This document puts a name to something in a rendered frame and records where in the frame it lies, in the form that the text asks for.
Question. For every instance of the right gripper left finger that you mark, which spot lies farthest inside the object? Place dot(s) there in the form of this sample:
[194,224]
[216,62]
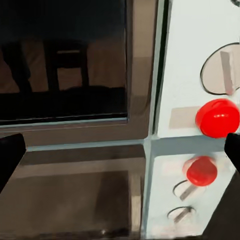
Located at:
[12,149]

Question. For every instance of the microwave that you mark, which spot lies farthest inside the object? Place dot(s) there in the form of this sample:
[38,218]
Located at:
[88,71]

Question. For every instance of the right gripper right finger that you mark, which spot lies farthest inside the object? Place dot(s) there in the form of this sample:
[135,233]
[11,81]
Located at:
[232,148]

